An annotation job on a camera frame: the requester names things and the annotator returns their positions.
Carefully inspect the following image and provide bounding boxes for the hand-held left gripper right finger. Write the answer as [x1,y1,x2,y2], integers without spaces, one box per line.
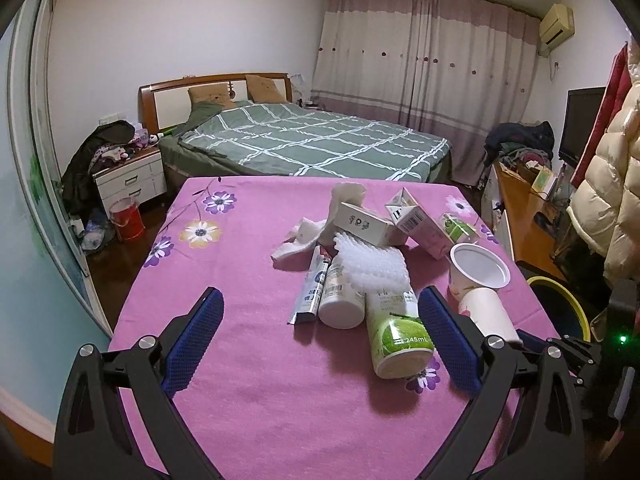
[417,286,586,480]

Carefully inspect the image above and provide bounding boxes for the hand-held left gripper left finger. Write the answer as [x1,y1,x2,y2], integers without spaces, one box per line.
[52,287,224,480]

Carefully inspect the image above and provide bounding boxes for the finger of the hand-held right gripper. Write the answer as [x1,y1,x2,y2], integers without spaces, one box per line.
[566,336,608,387]
[516,329,549,356]

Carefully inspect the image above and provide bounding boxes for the white paper cup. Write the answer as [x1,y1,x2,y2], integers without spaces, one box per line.
[457,287,522,344]

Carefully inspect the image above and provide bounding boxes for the yellow rimmed trash bin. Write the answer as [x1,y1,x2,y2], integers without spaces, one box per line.
[520,275,591,343]

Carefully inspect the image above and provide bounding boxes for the green label drink bottle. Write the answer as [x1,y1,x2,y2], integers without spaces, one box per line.
[365,287,435,380]

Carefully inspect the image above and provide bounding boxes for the white plastic cup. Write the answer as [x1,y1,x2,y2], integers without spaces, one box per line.
[448,243,511,307]

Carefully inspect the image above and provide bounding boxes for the small green drink carton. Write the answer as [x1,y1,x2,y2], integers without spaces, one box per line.
[439,212,482,247]

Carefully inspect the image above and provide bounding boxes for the small white plastic bottle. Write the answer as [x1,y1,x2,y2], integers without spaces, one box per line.
[318,255,366,330]

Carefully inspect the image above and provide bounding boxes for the pink and white milk carton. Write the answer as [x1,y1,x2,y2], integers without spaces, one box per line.
[384,187,454,261]

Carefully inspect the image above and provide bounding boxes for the squeezed toothpaste tube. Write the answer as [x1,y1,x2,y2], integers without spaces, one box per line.
[287,247,333,326]

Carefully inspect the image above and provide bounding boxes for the white tissue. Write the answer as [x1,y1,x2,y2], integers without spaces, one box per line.
[271,216,337,272]

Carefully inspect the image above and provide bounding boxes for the small white cardboard box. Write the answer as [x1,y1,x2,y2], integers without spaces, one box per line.
[336,202,396,249]

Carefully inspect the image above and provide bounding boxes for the cream towel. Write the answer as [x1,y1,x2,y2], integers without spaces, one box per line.
[327,182,369,233]

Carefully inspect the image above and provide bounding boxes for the pink floral tablecloth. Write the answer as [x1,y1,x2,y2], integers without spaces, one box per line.
[107,176,551,480]

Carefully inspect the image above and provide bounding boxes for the wooden desk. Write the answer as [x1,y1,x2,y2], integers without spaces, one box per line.
[487,160,572,282]

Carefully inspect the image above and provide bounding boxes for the red bucket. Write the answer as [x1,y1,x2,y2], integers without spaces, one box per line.
[109,197,147,244]

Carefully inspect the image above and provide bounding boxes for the plastic bags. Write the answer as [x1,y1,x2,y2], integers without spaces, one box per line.
[79,209,114,252]

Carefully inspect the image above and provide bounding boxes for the green box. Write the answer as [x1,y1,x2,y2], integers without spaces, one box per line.
[531,166,554,194]

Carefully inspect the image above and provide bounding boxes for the cream puffer jacket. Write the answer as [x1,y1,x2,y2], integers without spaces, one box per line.
[570,40,640,288]

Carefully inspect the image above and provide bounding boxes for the white nightstand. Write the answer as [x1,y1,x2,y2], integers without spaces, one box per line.
[92,147,168,217]

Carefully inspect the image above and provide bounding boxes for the pile of dark clothes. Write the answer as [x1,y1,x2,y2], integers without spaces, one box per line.
[483,121,556,172]

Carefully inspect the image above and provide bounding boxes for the dark jacket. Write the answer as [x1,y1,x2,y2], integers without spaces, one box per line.
[60,121,137,209]

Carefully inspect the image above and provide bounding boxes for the pile of colourful clothes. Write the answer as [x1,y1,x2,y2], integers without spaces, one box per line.
[100,129,162,162]

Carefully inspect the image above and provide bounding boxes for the sliding wardrobe door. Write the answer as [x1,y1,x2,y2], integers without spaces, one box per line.
[0,0,114,342]

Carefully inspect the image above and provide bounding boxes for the black monitor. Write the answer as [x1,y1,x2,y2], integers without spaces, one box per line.
[558,87,607,169]

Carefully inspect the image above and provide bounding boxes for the bed with green plaid cover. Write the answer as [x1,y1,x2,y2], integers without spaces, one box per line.
[160,100,454,184]

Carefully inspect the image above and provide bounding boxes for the wooden headboard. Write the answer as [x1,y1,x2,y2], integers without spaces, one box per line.
[138,72,292,134]

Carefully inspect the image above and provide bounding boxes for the brown pillow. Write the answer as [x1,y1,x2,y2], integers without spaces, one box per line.
[187,86,237,110]
[244,75,286,103]

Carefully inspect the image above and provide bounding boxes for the red garment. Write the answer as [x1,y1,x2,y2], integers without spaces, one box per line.
[570,42,632,187]

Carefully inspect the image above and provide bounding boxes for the pink and white curtain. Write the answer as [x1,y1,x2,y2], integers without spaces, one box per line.
[310,0,544,187]

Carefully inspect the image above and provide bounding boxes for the wall air conditioner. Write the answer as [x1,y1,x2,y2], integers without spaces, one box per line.
[537,4,576,57]

